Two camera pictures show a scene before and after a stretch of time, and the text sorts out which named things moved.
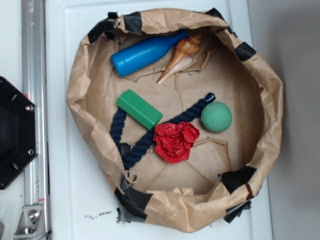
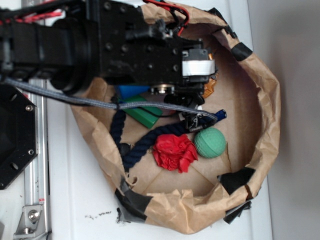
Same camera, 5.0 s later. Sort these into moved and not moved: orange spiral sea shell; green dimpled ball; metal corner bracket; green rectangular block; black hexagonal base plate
Moved: green dimpled ball; orange spiral sea shell
Not moved: green rectangular block; metal corner bracket; black hexagonal base plate
